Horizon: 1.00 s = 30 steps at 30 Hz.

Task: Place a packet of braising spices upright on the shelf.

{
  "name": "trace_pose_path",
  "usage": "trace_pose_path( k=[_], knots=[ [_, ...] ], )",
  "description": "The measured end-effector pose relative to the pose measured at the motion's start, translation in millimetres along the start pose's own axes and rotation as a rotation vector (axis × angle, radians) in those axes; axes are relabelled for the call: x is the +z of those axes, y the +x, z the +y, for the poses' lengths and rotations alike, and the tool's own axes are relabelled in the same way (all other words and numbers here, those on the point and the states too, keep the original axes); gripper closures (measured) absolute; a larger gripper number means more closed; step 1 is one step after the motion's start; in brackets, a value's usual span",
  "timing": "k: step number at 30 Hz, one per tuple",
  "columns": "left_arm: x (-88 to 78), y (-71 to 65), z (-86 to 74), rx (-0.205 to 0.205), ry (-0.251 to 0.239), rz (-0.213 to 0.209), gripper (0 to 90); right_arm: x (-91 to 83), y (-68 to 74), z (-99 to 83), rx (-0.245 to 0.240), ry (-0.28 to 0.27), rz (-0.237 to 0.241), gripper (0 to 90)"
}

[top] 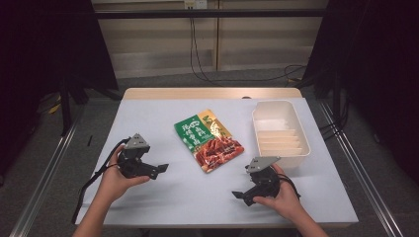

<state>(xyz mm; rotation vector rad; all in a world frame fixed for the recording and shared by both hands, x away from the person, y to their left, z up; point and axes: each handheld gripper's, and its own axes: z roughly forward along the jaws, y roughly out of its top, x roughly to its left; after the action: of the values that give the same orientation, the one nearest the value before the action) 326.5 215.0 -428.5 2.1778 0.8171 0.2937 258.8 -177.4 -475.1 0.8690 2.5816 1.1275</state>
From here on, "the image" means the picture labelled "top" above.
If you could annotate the metal floor rail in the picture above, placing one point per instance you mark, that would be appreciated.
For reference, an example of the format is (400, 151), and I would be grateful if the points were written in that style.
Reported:
(359, 171)
(46, 171)

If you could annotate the small black floor piece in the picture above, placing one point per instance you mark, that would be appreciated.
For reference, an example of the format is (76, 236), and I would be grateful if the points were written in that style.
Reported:
(89, 140)

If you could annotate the black curtain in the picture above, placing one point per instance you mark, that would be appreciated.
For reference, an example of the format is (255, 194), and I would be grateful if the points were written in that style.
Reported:
(39, 59)
(375, 65)

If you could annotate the white table sheet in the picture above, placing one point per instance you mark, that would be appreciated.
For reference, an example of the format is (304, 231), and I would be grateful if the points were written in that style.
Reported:
(184, 191)

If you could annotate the black horizontal bar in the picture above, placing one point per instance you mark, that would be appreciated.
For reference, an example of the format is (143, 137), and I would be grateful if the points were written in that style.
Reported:
(210, 13)

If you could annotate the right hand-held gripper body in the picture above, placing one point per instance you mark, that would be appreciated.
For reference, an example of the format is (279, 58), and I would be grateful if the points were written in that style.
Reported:
(263, 176)

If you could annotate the black stand leg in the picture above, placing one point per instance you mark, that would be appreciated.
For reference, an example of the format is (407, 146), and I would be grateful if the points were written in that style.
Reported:
(65, 105)

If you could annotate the person's right hand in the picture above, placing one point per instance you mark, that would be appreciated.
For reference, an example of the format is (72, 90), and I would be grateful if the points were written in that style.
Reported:
(283, 197)

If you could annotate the person's left hand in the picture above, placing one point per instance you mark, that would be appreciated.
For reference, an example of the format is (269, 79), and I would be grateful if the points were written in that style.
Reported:
(115, 184)

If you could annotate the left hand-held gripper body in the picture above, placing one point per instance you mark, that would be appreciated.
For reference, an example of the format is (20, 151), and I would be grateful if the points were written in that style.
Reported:
(133, 154)

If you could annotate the white wall socket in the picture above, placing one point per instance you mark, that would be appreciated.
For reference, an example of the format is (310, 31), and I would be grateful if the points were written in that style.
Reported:
(195, 3)

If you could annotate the green and red snack packet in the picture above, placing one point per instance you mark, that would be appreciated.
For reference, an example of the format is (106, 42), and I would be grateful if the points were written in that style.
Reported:
(210, 141)

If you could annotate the white plastic bin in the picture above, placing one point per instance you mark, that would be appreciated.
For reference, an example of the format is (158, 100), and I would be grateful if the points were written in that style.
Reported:
(280, 131)

